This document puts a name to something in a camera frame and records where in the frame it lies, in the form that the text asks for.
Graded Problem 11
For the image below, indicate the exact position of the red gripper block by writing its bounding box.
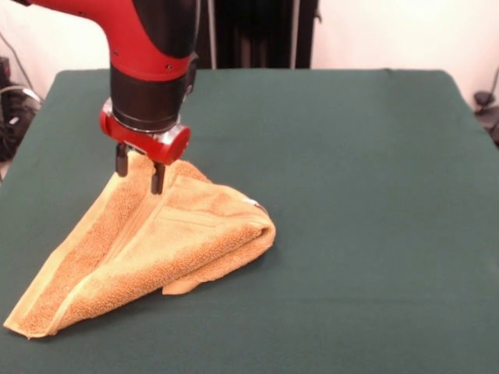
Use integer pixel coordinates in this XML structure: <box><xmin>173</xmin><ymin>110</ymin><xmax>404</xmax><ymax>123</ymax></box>
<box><xmin>98</xmin><ymin>97</ymin><xmax>193</xmax><ymax>196</ymax></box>

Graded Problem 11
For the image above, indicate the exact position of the tan terry towel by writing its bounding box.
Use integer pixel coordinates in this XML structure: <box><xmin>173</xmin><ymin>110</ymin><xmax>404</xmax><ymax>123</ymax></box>
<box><xmin>2</xmin><ymin>153</ymin><xmax>278</xmax><ymax>339</ymax></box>

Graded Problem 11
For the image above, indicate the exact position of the dark stand base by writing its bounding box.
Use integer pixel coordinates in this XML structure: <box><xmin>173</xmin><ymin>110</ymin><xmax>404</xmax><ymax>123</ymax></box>
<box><xmin>0</xmin><ymin>56</ymin><xmax>44</xmax><ymax>161</ymax></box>
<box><xmin>473</xmin><ymin>65</ymin><xmax>499</xmax><ymax>148</ymax></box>

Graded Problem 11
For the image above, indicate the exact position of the dark green table cloth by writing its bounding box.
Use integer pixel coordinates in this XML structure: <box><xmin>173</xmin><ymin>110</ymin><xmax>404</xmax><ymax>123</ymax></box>
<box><xmin>0</xmin><ymin>68</ymin><xmax>499</xmax><ymax>374</ymax></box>

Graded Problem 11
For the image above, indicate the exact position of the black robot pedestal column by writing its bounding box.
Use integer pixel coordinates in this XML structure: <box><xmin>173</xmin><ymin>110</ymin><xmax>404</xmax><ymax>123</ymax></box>
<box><xmin>193</xmin><ymin>0</ymin><xmax>323</xmax><ymax>70</ymax></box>

